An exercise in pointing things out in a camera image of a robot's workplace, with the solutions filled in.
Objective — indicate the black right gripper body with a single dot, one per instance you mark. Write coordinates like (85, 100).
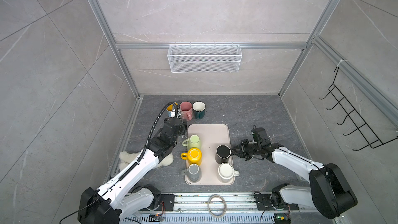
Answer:
(247, 150)

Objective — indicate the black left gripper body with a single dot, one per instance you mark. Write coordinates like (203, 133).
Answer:
(182, 128)

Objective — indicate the pink ghost pattern mug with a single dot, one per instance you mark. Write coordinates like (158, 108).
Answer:
(186, 110)

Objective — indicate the light green mug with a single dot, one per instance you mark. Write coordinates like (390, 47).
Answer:
(192, 142)

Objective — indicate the dark green mug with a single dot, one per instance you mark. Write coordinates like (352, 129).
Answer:
(199, 110)

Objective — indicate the black mug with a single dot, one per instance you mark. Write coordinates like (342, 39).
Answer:
(223, 154)

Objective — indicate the blue butterfly mug yellow inside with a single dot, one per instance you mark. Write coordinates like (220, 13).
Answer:
(173, 110)

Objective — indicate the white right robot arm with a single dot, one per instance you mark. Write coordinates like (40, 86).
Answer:
(328, 192)

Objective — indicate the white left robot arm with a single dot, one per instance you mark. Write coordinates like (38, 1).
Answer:
(118, 198)

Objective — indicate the white mug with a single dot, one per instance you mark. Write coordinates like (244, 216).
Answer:
(226, 173)

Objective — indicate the grey mug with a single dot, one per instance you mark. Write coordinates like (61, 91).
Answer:
(193, 173)

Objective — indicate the beige plastic tray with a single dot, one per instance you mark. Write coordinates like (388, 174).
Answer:
(211, 136)

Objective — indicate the white plush dog toy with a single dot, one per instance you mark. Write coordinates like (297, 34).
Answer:
(126, 158)

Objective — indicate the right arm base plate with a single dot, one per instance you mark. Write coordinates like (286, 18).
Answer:
(264, 203)

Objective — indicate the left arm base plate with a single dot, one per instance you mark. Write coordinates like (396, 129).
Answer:
(162, 202)

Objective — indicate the white wire mesh basket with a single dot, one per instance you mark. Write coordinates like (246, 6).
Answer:
(204, 58)

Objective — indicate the black wire hook rack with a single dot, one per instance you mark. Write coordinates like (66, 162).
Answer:
(372, 140)

